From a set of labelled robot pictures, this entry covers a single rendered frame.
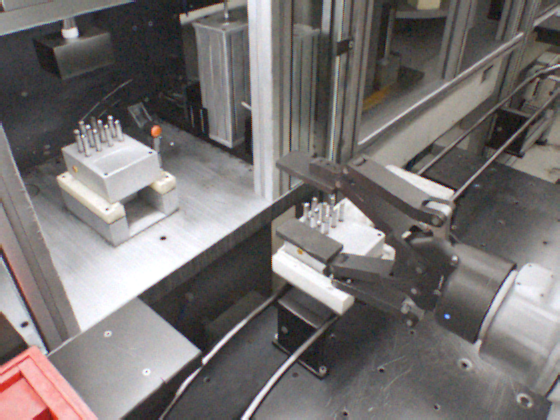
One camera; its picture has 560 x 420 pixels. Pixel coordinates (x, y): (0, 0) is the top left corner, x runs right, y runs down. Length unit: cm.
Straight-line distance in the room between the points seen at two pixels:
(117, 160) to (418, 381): 62
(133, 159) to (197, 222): 15
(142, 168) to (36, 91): 31
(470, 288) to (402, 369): 53
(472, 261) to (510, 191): 100
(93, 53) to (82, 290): 34
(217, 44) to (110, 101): 30
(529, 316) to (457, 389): 55
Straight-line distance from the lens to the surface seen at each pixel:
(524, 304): 39
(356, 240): 76
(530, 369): 40
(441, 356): 95
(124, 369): 65
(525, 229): 129
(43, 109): 103
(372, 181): 41
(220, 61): 91
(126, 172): 76
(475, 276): 40
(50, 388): 59
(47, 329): 67
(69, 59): 74
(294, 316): 81
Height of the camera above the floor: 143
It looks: 38 degrees down
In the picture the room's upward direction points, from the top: straight up
